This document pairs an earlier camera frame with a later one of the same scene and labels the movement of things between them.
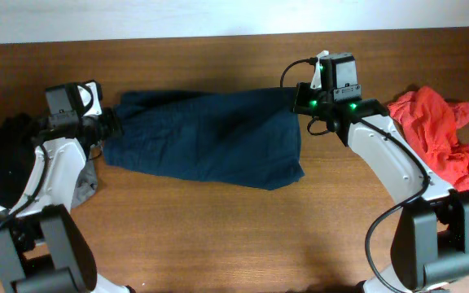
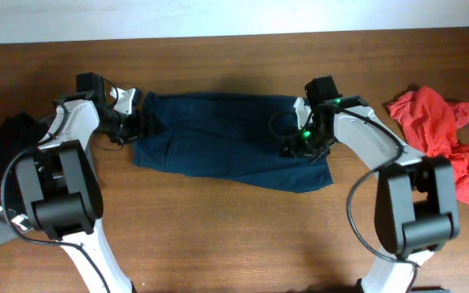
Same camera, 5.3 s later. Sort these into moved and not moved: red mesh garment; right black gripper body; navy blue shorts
Moved: right black gripper body; navy blue shorts
Not moved: red mesh garment
